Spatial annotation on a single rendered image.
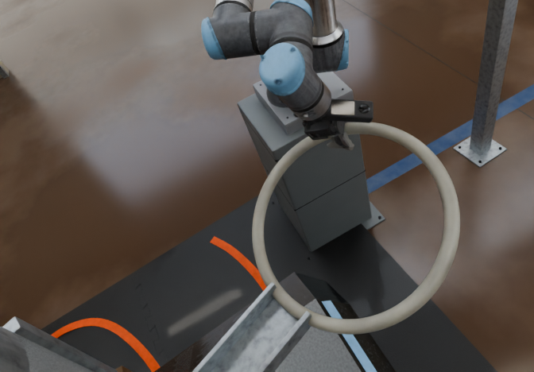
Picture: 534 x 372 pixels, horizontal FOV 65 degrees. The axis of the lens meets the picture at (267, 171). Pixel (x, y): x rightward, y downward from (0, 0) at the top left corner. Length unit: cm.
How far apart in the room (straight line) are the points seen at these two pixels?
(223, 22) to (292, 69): 21
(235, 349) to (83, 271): 206
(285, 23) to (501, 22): 139
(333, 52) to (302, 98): 77
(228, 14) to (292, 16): 14
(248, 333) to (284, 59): 61
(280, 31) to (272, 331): 65
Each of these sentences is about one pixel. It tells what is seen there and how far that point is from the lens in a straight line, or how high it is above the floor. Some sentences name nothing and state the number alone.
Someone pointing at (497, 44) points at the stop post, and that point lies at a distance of 220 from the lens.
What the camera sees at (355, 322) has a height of 117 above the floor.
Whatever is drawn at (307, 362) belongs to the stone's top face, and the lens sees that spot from 124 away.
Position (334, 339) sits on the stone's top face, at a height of 87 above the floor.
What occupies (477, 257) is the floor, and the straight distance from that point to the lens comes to 234.
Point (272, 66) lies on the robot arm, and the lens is 82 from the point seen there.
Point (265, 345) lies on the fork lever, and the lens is 100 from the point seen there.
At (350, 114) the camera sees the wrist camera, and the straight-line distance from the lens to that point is 96.
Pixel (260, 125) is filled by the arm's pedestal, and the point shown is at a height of 85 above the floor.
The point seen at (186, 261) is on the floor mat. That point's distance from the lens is 258.
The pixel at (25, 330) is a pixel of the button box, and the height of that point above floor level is 154.
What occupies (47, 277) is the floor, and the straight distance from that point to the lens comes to 314.
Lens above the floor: 204
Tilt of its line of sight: 47 degrees down
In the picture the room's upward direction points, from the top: 23 degrees counter-clockwise
